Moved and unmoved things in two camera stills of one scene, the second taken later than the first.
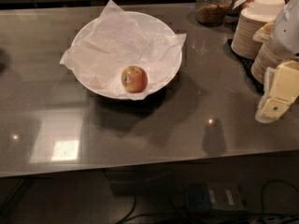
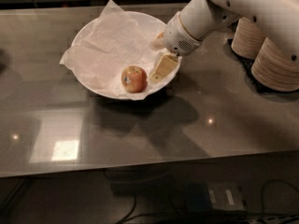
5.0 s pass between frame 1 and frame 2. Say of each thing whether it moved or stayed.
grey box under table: stayed
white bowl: stayed
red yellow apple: stayed
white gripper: moved
